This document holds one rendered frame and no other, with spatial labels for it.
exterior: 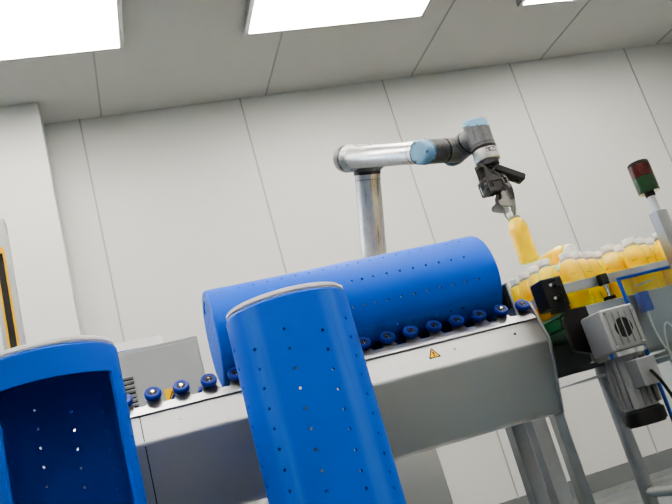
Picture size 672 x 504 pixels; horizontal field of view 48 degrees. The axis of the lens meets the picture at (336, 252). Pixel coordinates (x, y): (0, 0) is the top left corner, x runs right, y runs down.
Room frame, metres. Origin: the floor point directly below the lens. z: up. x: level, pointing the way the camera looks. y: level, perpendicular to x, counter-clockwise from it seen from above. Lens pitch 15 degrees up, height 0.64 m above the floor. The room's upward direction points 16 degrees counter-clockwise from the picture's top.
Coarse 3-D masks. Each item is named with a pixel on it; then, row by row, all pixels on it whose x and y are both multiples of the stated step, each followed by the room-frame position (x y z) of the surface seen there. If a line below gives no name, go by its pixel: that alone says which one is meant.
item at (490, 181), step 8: (488, 160) 2.51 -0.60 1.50; (496, 160) 2.51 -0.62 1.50; (480, 168) 2.54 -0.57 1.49; (488, 168) 2.53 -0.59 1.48; (480, 176) 2.53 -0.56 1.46; (488, 176) 2.50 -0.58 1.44; (496, 176) 2.51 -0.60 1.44; (504, 176) 2.51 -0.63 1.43; (480, 184) 2.55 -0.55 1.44; (488, 184) 2.50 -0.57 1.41; (496, 184) 2.51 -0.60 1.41; (504, 184) 2.51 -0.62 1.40; (480, 192) 2.56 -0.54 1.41; (488, 192) 2.51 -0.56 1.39; (496, 192) 2.55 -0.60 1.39
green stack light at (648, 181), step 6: (648, 174) 2.17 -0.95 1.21; (636, 180) 2.19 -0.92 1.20; (642, 180) 2.18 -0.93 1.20; (648, 180) 2.17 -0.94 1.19; (654, 180) 2.18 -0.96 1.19; (636, 186) 2.20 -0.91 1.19; (642, 186) 2.18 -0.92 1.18; (648, 186) 2.17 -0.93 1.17; (654, 186) 2.17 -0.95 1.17; (642, 192) 2.19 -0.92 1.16
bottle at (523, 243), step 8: (512, 216) 2.54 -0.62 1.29; (512, 224) 2.53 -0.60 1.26; (520, 224) 2.52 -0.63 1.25; (512, 232) 2.53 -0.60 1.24; (520, 232) 2.52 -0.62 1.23; (528, 232) 2.53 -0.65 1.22; (512, 240) 2.54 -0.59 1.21; (520, 240) 2.52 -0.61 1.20; (528, 240) 2.52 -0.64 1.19; (520, 248) 2.52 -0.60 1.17; (528, 248) 2.52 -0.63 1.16; (520, 256) 2.53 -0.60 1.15; (528, 256) 2.52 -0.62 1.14; (536, 256) 2.52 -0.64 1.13
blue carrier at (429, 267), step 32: (384, 256) 2.25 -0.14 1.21; (416, 256) 2.24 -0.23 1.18; (448, 256) 2.26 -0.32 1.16; (480, 256) 2.28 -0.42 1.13; (224, 288) 2.11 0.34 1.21; (256, 288) 2.10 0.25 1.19; (352, 288) 2.15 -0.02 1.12; (384, 288) 2.17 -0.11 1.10; (416, 288) 2.20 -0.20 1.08; (448, 288) 2.24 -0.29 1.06; (480, 288) 2.27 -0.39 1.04; (224, 320) 2.04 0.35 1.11; (384, 320) 2.19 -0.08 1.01; (416, 320) 2.24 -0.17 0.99; (448, 320) 2.29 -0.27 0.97; (224, 352) 2.05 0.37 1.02; (224, 384) 2.15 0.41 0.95
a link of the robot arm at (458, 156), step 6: (450, 138) 2.59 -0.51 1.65; (456, 138) 2.58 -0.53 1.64; (456, 144) 2.58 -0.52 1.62; (456, 150) 2.58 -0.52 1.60; (462, 150) 2.58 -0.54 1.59; (456, 156) 2.60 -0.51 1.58; (462, 156) 2.61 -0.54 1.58; (468, 156) 2.62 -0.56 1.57; (450, 162) 2.62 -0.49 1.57; (456, 162) 2.65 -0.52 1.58
